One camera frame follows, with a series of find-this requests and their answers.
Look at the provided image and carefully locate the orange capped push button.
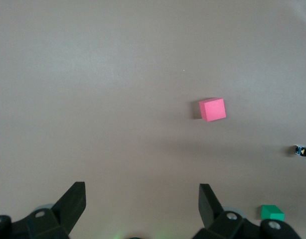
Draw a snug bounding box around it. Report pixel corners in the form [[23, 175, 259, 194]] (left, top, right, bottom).
[[294, 143, 306, 160]]

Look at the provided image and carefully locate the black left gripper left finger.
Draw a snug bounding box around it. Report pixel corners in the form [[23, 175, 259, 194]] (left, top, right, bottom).
[[0, 181, 86, 239]]

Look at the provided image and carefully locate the green foam cube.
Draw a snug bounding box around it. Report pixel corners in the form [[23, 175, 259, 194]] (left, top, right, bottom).
[[261, 204, 285, 222]]

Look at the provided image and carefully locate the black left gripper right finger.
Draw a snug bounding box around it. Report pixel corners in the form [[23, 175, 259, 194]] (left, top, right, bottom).
[[194, 183, 300, 239]]

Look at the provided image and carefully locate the pink foam cube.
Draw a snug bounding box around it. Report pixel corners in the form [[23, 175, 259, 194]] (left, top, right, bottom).
[[198, 97, 227, 122]]

